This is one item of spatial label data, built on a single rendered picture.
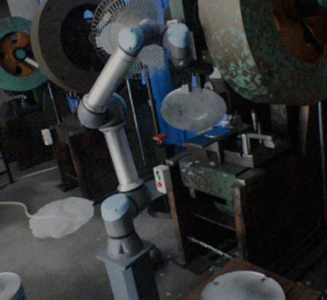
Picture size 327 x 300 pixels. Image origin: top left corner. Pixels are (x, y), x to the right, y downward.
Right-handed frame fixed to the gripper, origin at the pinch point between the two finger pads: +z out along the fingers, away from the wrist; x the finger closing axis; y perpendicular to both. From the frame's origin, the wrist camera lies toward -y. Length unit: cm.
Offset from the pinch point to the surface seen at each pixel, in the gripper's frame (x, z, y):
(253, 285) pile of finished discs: 76, 19, -10
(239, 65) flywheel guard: 11.1, -25.3, -16.6
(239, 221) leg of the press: 48, 35, -12
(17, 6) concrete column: -400, 256, 226
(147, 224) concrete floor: 15, 133, 40
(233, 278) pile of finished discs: 72, 23, -4
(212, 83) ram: -15.7, 19.5, -12.1
